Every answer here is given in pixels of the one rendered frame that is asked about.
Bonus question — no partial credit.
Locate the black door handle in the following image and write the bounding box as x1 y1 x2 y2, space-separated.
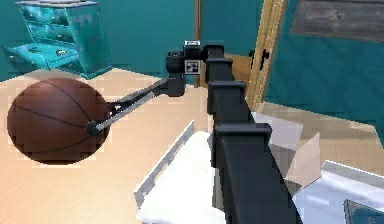
248 48 256 70
259 48 271 72

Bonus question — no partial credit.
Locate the dark teal book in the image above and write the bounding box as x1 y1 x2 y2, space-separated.
343 198 384 224

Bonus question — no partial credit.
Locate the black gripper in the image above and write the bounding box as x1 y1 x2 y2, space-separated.
86 50 187 137

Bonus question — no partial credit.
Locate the wooden room door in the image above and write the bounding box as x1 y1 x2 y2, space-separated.
198 0 288 113

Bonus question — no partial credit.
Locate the teal chest of drawers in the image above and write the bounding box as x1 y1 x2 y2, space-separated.
3 0 114 80

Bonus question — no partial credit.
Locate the brown basketball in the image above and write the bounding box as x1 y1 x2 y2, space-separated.
6 77 111 166

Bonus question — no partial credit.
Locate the grey framed picture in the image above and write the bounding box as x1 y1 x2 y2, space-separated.
289 0 384 44

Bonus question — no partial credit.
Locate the white bed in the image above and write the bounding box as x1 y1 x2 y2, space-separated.
133 111 323 224

